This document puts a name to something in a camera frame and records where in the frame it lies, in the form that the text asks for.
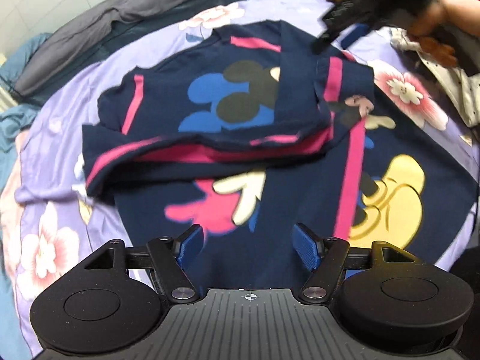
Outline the person right hand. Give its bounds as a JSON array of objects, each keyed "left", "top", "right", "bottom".
[{"left": 407, "top": 0, "right": 480, "bottom": 37}]

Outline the navy cartoon mouse sweater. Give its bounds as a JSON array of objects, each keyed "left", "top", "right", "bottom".
[{"left": 82, "top": 20, "right": 478, "bottom": 291}]

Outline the grey quilt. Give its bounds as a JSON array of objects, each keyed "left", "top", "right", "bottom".
[{"left": 14, "top": 0, "right": 188, "bottom": 96}]

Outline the lilac floral bed sheet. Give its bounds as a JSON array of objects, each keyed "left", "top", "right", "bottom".
[{"left": 1, "top": 0, "right": 479, "bottom": 359}]

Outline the teal blue blanket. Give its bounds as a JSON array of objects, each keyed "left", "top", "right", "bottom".
[{"left": 1, "top": 33, "right": 50, "bottom": 359}]

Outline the white dotted garment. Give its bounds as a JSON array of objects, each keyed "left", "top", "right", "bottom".
[{"left": 391, "top": 28, "right": 479, "bottom": 128}]

